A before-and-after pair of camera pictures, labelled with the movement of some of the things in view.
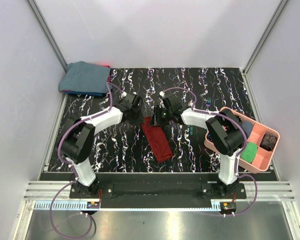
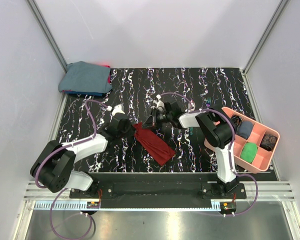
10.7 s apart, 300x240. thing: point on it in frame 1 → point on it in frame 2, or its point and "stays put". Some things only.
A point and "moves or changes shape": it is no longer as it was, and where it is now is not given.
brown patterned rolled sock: x=269 y=142 stays put
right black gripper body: x=162 y=116 stays put
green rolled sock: x=249 y=153 stays put
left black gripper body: x=136 y=118 → x=127 y=132
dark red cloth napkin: x=158 y=139 moves or changes shape
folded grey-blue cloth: x=85 y=76 stays put
